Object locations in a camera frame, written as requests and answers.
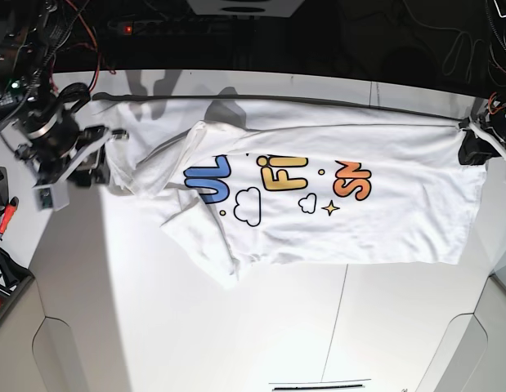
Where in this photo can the white box at top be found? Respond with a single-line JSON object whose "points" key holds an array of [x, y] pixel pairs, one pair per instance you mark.
{"points": [[269, 8]]}

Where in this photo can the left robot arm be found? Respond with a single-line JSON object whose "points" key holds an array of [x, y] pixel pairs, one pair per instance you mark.
{"points": [[485, 127]]}

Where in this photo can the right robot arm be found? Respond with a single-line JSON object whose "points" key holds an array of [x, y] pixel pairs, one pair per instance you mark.
{"points": [[57, 149]]}

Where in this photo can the orange handled tool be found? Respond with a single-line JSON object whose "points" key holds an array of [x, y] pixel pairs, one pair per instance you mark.
{"points": [[9, 212]]}

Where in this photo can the white printed t-shirt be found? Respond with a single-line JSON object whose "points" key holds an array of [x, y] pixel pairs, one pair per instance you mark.
{"points": [[237, 183]]}

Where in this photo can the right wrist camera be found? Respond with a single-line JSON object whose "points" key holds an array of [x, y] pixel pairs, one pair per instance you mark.
{"points": [[52, 196]]}

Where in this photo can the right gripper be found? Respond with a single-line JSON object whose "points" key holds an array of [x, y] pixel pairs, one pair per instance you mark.
{"points": [[84, 162]]}

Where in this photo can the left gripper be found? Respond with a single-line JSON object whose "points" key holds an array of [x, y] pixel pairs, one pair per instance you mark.
{"points": [[479, 144]]}

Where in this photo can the black power strip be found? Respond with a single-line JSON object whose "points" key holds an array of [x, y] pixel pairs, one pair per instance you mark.
{"points": [[169, 28]]}

